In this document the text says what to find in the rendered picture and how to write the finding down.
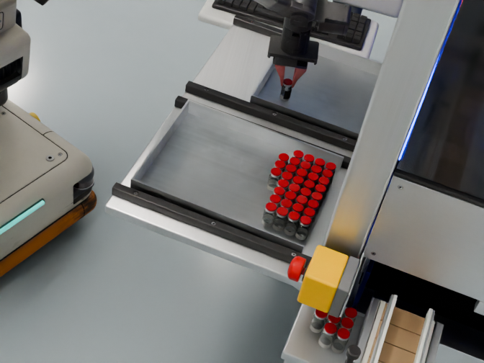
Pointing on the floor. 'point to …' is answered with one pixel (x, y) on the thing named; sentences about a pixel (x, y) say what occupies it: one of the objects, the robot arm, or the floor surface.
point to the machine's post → (389, 119)
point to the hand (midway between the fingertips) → (287, 82)
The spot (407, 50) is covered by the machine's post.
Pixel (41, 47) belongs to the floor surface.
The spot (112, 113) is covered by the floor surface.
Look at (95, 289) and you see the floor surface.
